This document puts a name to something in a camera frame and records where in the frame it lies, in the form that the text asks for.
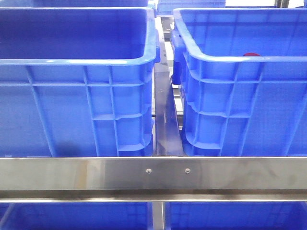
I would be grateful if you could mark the red push button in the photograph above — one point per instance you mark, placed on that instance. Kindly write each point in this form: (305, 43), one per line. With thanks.
(251, 54)

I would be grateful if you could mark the steel divider bar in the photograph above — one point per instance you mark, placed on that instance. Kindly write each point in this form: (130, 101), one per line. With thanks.
(167, 138)

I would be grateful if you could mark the left blue plastic crate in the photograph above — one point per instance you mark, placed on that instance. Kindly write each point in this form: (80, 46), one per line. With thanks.
(76, 82)

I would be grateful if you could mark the blue plastic crate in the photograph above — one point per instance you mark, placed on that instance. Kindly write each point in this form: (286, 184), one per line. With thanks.
(236, 105)
(76, 82)

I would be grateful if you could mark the right blue plastic crate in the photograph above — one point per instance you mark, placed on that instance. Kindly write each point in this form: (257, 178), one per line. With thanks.
(236, 105)

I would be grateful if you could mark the lower right blue crate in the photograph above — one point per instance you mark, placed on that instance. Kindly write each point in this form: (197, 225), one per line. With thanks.
(236, 216)

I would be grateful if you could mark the rear right blue crate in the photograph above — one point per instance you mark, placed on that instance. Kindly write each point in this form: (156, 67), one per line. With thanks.
(165, 7)

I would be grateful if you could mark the rear left blue crate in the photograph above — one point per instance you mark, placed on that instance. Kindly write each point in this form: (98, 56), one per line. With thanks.
(94, 3)

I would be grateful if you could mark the lower left blue crate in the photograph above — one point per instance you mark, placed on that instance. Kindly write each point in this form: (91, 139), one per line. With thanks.
(78, 216)

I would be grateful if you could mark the stainless steel rack rail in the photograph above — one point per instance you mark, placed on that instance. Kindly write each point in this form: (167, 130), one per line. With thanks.
(125, 179)

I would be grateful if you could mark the steel vertical rack post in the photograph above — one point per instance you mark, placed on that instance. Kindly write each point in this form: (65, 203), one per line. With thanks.
(159, 216)

